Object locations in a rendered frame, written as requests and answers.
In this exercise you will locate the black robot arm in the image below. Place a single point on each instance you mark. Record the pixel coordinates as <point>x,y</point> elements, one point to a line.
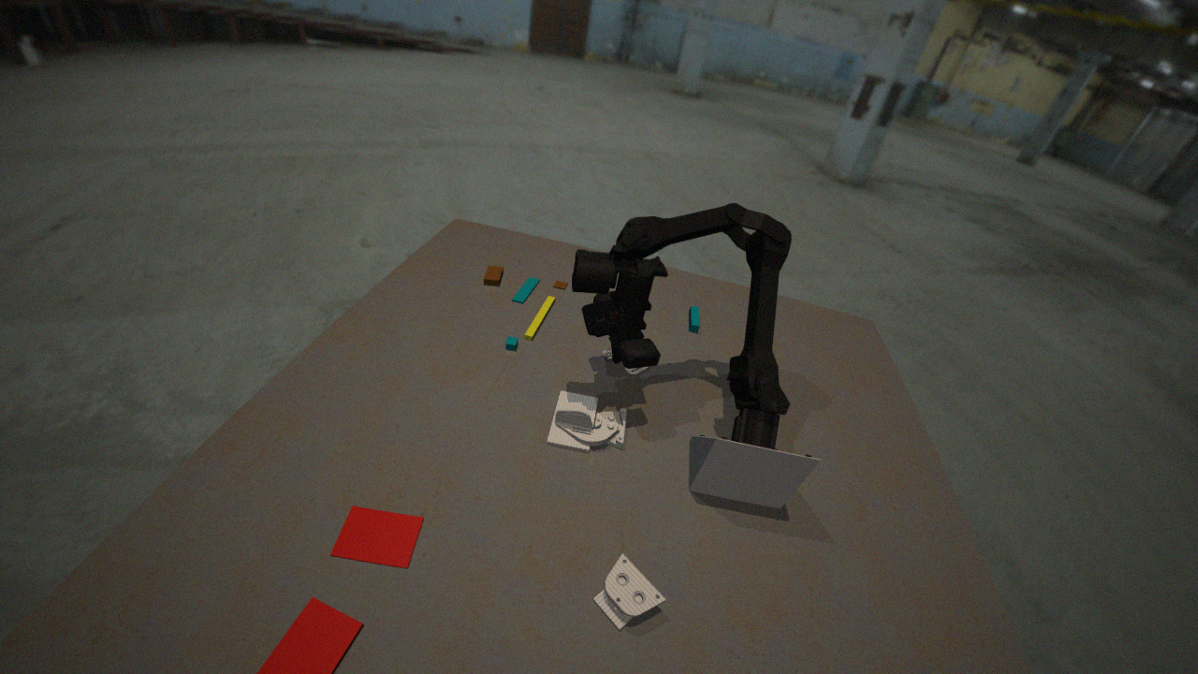
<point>754,377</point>

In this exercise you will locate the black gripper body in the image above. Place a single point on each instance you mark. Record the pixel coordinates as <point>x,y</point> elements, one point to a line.
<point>634,350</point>

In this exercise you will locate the teal flat bar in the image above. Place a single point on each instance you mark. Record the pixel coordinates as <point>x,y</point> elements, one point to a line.
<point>526,289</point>

